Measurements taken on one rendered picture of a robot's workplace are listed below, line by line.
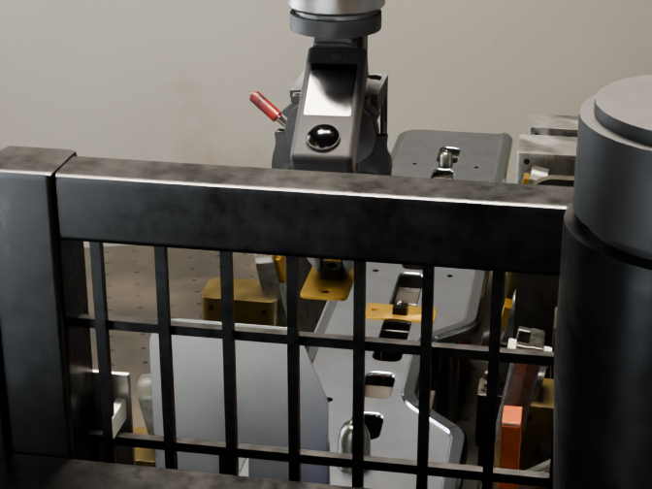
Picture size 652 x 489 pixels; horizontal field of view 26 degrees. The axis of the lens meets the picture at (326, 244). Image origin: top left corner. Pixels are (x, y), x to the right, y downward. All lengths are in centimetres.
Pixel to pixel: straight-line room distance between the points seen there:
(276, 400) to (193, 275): 163
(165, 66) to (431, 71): 75
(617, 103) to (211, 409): 55
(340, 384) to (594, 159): 114
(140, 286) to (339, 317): 87
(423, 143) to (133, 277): 60
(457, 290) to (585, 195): 134
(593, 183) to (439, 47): 365
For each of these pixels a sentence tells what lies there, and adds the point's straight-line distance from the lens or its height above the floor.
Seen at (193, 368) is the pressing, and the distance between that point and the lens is 90.
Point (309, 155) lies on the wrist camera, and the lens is 103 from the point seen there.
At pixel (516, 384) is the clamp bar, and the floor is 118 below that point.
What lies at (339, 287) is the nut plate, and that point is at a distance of 113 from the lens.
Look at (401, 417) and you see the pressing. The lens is 146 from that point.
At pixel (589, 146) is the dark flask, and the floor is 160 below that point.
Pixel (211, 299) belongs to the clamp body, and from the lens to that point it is 161.
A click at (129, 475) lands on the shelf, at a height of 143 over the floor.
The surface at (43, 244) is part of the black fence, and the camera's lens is 54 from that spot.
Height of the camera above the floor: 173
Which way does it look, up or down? 23 degrees down
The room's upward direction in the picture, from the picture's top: straight up
